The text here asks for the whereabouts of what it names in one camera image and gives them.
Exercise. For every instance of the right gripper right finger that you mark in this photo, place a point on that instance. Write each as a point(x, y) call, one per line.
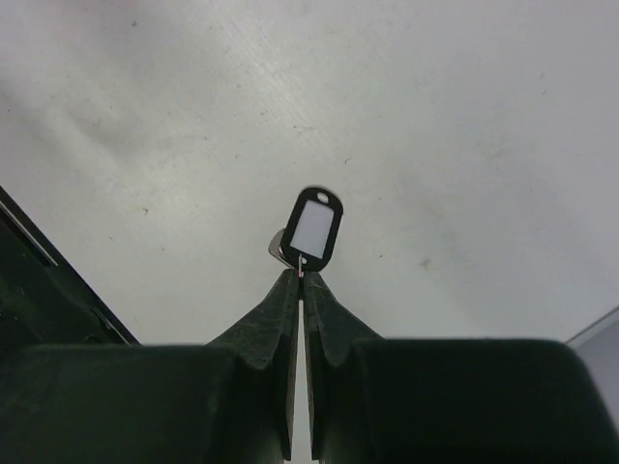
point(445, 400)

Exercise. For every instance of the aluminium frame rail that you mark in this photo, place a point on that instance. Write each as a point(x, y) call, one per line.
point(594, 329)

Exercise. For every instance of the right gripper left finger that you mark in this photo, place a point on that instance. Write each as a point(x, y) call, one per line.
point(228, 401)

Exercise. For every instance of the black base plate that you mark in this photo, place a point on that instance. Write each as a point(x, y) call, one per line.
point(43, 298)

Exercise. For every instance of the black tag key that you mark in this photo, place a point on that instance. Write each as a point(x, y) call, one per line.
point(307, 241)

